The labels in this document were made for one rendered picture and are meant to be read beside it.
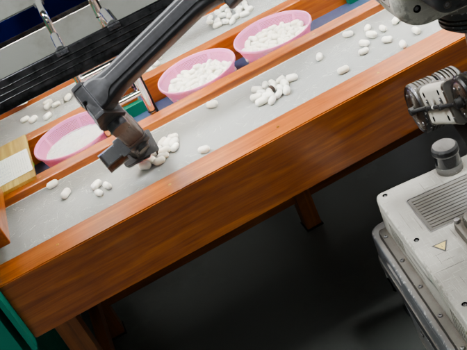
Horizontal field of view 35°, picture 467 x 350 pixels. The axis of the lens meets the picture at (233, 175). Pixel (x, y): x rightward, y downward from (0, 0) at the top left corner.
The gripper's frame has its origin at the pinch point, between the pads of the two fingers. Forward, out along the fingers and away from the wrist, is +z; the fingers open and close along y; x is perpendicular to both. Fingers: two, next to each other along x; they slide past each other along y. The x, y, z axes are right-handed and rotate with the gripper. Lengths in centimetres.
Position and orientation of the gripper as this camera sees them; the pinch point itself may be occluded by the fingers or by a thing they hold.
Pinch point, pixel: (140, 154)
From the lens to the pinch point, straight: 207.5
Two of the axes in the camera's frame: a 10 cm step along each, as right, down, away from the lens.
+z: -0.5, 1.8, 9.8
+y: -8.8, 4.6, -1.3
